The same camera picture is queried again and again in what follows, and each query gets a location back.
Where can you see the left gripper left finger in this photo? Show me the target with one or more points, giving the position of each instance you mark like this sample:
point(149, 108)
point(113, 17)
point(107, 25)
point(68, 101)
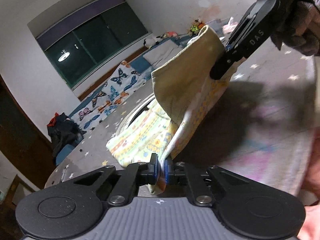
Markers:
point(131, 178)

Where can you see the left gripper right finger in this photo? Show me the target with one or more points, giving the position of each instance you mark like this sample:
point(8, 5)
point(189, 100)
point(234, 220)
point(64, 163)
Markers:
point(186, 175)

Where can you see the patterned children's jacket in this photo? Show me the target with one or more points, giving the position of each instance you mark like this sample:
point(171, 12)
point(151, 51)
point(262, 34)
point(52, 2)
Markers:
point(184, 94)

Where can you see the dark clothes pile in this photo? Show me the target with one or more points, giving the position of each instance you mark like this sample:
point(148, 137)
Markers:
point(63, 131)

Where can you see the gloved right hand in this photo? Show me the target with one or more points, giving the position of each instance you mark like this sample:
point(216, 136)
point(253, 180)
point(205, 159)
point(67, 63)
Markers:
point(299, 28)

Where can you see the pink tissue box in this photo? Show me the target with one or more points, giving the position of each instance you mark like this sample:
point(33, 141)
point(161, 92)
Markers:
point(230, 26)

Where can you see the small plush toys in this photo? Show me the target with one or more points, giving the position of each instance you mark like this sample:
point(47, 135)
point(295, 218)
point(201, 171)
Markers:
point(196, 26)

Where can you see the round induction cooktop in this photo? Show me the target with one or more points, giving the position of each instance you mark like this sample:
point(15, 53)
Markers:
point(135, 113)

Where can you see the black pen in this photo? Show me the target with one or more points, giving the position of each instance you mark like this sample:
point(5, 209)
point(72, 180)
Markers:
point(63, 173)

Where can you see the grey cushion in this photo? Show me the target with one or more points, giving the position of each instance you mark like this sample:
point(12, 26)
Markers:
point(163, 53)

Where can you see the star patterned grey tablecloth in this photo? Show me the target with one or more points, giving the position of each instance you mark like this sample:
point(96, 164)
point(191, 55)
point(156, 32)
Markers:
point(262, 126)

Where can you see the butterfly print pillow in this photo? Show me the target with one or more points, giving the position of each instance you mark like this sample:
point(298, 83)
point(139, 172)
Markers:
point(124, 81)

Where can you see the white black plush toy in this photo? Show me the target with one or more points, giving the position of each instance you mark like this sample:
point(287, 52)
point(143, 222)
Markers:
point(150, 42)

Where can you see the blue sofa bench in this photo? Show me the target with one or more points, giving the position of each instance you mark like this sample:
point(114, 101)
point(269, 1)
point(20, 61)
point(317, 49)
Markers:
point(140, 65)

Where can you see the dark wooden door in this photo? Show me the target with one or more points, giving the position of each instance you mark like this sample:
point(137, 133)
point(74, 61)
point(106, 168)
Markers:
point(22, 143)

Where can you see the wooden side table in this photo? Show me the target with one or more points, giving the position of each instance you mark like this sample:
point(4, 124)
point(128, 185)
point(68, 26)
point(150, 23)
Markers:
point(16, 192)

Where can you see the dark window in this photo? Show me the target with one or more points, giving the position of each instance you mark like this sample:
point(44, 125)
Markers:
point(80, 42)

